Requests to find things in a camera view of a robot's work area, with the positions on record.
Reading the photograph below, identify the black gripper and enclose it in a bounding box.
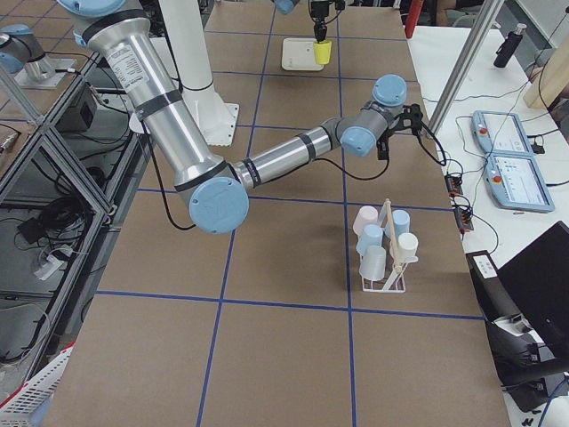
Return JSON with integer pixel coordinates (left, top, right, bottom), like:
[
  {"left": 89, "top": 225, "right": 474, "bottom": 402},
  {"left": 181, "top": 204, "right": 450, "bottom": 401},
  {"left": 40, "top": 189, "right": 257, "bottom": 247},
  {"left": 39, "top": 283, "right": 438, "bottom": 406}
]
[
  {"left": 376, "top": 103, "right": 422, "bottom": 160},
  {"left": 309, "top": 0, "right": 345, "bottom": 43}
]

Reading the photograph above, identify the cream plastic cup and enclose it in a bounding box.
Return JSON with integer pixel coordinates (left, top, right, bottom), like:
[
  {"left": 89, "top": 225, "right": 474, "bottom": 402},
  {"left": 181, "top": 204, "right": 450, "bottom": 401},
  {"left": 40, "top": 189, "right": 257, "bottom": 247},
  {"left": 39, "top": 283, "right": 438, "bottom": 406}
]
[{"left": 397, "top": 232, "right": 419, "bottom": 262}]

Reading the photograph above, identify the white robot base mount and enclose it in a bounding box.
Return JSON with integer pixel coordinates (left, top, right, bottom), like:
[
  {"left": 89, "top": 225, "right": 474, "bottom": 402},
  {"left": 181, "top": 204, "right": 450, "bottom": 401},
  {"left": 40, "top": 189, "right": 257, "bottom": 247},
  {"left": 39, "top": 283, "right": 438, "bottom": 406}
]
[{"left": 127, "top": 1, "right": 239, "bottom": 149}]

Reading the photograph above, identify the white wire cup rack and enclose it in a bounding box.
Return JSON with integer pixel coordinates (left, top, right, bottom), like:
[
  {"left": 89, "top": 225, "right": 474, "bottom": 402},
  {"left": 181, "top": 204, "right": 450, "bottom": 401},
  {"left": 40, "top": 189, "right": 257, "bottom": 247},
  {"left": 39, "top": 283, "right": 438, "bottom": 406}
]
[{"left": 358, "top": 199, "right": 419, "bottom": 294}]

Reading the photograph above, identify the upper blue teach pendant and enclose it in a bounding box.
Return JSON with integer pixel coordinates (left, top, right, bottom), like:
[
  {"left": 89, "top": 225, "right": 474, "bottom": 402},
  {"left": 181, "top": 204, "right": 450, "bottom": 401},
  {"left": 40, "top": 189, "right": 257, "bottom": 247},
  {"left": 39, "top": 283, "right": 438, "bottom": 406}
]
[{"left": 471, "top": 110, "right": 533, "bottom": 155}]

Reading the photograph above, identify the red cylinder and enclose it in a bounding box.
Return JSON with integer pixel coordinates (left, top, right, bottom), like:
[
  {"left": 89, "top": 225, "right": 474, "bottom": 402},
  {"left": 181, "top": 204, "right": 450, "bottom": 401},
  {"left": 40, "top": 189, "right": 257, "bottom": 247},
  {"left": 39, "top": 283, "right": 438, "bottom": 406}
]
[{"left": 405, "top": 0, "right": 424, "bottom": 39}]

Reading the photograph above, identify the grey plastic cup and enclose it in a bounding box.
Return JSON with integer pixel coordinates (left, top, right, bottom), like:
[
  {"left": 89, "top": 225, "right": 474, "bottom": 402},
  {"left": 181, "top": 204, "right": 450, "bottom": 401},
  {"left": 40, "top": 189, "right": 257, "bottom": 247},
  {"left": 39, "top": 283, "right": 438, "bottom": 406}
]
[{"left": 359, "top": 246, "right": 387, "bottom": 281}]

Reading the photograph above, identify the light blue plastic cup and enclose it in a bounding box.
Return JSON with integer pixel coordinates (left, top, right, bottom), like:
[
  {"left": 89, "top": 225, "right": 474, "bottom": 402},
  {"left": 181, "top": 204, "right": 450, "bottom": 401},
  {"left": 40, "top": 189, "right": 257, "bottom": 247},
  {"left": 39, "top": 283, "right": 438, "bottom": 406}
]
[{"left": 392, "top": 209, "right": 411, "bottom": 238}]

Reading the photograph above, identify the lower blue teach pendant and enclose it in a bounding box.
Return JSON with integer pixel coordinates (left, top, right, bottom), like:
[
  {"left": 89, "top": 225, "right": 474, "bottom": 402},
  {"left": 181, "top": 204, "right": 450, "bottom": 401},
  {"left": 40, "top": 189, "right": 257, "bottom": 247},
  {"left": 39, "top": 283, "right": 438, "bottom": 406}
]
[{"left": 485, "top": 152, "right": 555, "bottom": 213}]

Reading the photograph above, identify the yellow plastic cup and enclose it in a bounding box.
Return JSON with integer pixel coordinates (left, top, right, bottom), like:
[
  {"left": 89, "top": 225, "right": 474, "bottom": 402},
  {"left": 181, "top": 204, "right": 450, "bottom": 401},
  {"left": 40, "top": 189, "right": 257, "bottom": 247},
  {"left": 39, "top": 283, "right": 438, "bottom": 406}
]
[{"left": 313, "top": 40, "right": 333, "bottom": 66}]

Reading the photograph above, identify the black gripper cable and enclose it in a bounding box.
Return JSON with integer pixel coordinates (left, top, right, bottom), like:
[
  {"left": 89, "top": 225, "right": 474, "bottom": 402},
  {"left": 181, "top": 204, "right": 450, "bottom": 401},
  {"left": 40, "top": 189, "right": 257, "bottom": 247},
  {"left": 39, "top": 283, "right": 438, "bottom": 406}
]
[{"left": 310, "top": 122, "right": 448, "bottom": 181}]

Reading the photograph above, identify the cream plastic tray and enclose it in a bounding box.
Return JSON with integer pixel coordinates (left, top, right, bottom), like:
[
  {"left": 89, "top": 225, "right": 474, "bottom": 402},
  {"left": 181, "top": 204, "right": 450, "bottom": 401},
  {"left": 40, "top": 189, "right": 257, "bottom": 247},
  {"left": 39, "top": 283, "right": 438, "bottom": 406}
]
[{"left": 281, "top": 37, "right": 325, "bottom": 72}]

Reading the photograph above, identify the pink plastic cup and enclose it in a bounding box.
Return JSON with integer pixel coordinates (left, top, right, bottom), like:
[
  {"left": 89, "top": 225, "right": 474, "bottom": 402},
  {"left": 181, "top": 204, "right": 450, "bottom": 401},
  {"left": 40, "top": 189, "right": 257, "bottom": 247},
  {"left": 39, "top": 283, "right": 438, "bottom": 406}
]
[{"left": 352, "top": 205, "right": 379, "bottom": 236}]

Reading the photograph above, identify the blue teach pendant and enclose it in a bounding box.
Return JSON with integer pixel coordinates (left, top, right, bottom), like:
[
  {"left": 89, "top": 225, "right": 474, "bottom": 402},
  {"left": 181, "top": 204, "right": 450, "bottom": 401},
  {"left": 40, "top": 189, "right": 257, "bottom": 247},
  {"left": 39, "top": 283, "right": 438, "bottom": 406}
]
[
  {"left": 471, "top": 110, "right": 533, "bottom": 155},
  {"left": 485, "top": 152, "right": 555, "bottom": 213}
]

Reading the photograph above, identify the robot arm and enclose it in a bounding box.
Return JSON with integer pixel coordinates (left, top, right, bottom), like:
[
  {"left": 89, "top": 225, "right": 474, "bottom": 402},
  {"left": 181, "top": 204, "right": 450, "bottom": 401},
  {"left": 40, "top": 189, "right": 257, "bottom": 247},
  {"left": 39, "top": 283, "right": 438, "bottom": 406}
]
[
  {"left": 273, "top": 0, "right": 346, "bottom": 44},
  {"left": 62, "top": 1, "right": 407, "bottom": 234}
]

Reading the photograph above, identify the black water bottle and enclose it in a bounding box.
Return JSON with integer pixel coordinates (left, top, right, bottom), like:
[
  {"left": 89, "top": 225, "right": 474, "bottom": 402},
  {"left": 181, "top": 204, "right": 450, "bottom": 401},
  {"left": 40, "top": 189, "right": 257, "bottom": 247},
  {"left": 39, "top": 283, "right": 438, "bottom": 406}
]
[{"left": 493, "top": 23, "right": 527, "bottom": 68}]

